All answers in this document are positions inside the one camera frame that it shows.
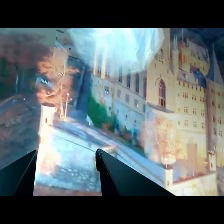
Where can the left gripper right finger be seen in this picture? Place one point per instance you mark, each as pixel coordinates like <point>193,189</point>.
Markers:
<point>120,180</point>

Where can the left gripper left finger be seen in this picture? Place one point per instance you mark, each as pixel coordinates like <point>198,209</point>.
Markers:
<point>18,176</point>

